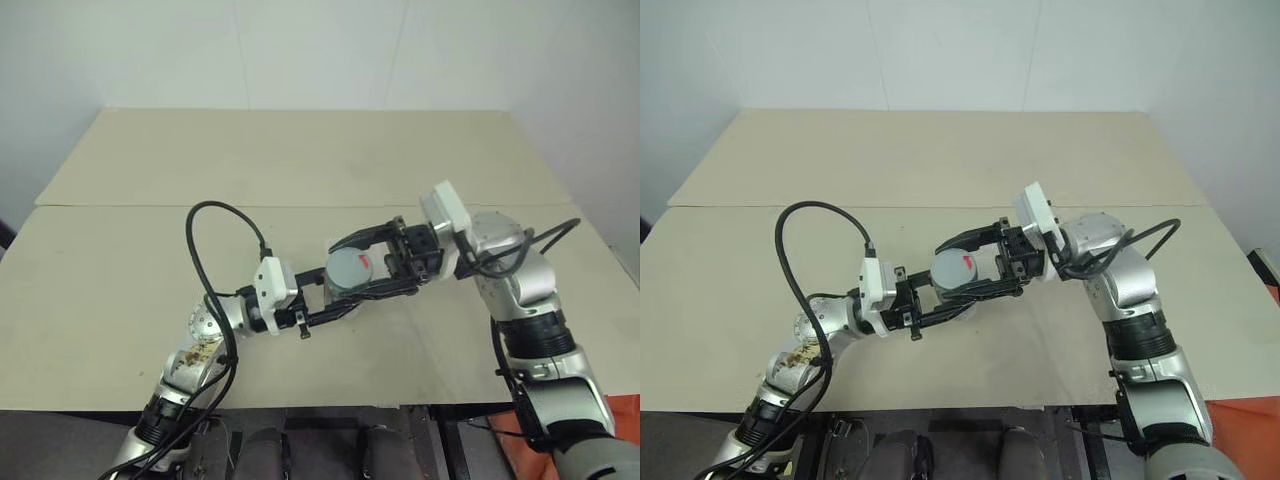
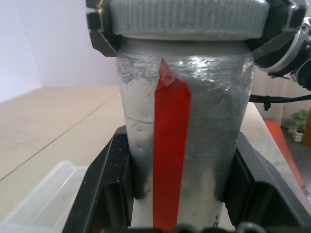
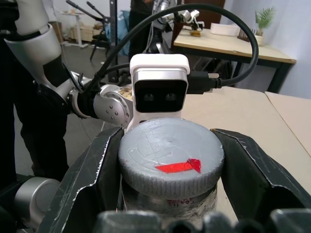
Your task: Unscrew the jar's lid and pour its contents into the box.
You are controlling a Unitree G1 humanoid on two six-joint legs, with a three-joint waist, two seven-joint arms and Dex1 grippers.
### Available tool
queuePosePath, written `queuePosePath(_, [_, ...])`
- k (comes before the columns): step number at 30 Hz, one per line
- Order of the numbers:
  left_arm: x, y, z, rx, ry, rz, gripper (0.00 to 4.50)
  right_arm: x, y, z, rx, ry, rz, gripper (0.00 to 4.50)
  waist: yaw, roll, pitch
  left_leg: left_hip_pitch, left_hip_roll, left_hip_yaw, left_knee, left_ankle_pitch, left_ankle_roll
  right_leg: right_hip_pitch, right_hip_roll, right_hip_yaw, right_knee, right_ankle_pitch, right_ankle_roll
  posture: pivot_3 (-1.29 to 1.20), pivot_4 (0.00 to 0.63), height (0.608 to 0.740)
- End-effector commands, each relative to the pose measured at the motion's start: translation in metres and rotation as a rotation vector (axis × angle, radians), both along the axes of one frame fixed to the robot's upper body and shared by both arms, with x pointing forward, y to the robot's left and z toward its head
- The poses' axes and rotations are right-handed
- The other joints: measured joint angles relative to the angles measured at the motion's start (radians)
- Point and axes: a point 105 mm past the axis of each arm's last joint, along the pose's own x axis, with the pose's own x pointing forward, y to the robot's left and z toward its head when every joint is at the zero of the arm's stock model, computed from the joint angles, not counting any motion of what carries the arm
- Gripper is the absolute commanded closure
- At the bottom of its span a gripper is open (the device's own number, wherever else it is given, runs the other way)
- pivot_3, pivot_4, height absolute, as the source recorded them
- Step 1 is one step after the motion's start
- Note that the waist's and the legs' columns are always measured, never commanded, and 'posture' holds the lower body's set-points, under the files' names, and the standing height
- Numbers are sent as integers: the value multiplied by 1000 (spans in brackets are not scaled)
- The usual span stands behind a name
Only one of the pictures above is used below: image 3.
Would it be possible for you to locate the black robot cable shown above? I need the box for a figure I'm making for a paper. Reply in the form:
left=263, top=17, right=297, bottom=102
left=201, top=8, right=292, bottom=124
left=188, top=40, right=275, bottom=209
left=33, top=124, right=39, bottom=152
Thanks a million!
left=80, top=3, right=259, bottom=98

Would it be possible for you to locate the white desk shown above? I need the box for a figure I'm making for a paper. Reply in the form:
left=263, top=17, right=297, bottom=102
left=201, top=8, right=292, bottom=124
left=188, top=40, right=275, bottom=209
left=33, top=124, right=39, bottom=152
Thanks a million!
left=61, top=11, right=90, bottom=47

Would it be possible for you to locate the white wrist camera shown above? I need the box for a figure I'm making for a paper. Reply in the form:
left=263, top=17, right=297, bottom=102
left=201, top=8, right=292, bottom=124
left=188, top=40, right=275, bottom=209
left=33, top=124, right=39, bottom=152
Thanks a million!
left=129, top=53, right=190, bottom=133

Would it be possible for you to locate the clear jar with worn label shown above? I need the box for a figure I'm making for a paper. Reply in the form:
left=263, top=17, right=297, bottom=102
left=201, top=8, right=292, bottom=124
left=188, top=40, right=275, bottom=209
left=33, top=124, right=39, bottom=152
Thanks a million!
left=121, top=179, right=218, bottom=218

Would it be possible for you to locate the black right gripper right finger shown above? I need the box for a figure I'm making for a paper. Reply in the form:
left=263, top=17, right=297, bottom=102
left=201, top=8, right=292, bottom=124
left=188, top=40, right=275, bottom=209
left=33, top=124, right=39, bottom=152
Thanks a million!
left=210, top=128, right=311, bottom=216

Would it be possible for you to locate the black folding stand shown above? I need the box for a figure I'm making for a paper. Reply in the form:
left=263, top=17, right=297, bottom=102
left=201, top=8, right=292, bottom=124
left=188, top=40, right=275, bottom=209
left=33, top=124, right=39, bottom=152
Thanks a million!
left=66, top=0, right=111, bottom=61

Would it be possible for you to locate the black metal frame post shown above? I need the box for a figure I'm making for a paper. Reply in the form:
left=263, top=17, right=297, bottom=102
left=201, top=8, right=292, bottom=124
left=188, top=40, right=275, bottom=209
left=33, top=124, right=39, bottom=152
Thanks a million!
left=109, top=0, right=120, bottom=82

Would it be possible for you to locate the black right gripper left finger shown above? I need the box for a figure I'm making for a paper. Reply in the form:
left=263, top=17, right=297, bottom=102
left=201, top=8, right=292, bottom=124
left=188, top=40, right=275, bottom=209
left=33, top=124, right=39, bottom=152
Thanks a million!
left=38, top=126, right=123, bottom=233

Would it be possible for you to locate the silver round robot body joint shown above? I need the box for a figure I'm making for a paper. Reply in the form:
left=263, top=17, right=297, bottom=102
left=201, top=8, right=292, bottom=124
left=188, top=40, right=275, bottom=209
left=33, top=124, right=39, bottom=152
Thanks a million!
left=13, top=176, right=61, bottom=228

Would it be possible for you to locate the green potted plant, white pot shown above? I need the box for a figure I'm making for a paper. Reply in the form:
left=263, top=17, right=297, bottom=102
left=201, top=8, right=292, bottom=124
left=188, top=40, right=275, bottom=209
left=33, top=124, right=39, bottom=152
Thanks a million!
left=253, top=7, right=277, bottom=47

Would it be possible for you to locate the dark robot torso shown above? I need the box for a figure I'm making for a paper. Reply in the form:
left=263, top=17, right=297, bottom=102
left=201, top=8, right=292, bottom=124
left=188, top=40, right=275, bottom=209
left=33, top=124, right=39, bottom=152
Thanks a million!
left=0, top=80, right=70, bottom=182

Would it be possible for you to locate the light wooden black-framed table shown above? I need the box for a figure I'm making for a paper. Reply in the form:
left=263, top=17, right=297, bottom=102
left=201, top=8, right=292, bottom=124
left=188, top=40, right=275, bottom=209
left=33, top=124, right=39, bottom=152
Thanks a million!
left=173, top=27, right=297, bottom=94

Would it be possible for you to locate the dark wooden block holder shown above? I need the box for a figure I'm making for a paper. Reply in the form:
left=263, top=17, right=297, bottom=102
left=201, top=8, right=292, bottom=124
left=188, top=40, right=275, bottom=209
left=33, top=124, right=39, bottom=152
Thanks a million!
left=237, top=28, right=251, bottom=42

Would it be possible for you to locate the grey ribbed lid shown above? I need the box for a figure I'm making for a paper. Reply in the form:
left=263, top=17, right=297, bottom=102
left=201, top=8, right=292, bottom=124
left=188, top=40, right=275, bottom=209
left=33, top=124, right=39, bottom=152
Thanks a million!
left=118, top=117, right=225, bottom=200

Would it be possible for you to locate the white flat box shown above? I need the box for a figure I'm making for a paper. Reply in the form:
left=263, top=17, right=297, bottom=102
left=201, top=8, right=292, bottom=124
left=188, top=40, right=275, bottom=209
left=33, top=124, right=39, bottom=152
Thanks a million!
left=210, top=22, right=240, bottom=37

